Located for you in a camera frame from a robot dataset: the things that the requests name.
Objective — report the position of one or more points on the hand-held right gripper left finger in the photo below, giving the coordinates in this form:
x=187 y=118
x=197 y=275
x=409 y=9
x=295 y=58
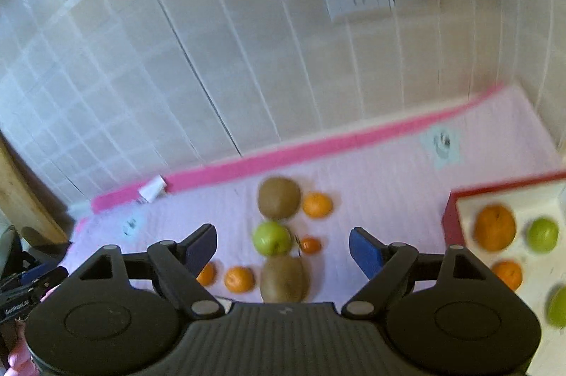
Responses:
x=201 y=248

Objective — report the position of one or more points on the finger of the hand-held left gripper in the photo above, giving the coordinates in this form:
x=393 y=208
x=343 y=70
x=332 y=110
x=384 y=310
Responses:
x=48 y=276

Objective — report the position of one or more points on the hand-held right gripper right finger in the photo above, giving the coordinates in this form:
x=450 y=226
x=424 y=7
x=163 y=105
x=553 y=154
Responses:
x=365 y=254

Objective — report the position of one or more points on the tangerine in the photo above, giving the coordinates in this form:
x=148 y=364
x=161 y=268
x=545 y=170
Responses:
x=317 y=204
x=310 y=244
x=207 y=274
x=507 y=274
x=239 y=279

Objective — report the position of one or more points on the green lime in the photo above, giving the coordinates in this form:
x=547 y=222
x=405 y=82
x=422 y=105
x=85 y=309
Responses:
x=272 y=238

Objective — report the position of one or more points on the red box with white inside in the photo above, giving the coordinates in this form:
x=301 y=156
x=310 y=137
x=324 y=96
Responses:
x=451 y=221

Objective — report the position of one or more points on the pink cloth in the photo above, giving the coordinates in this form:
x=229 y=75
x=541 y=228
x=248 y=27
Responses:
x=13 y=354

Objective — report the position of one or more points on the white mat tag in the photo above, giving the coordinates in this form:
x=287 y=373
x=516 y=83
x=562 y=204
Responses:
x=152 y=186

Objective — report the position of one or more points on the pink mat with star print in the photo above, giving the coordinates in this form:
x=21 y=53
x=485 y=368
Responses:
x=398 y=181

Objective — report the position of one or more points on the brown kiwi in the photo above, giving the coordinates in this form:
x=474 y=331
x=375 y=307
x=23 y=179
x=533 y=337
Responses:
x=283 y=278
x=278 y=197

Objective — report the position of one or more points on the wooden board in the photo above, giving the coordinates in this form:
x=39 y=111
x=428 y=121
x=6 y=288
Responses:
x=26 y=190

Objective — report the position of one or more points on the large orange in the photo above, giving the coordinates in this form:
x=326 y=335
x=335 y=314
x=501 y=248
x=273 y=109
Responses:
x=495 y=227

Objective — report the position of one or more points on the green apple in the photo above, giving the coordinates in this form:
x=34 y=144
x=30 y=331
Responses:
x=558 y=307
x=543 y=235

